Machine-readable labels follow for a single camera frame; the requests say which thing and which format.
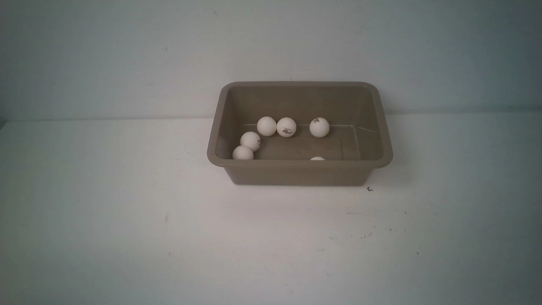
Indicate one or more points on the plain white ping-pong ball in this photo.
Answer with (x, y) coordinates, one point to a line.
(242, 152)
(251, 140)

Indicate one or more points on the white ping-pong ball lone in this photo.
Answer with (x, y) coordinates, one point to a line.
(266, 126)

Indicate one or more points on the white ping-pong ball with logo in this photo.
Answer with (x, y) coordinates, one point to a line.
(286, 127)

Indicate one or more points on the tan plastic storage bin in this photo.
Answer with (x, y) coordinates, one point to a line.
(358, 141)

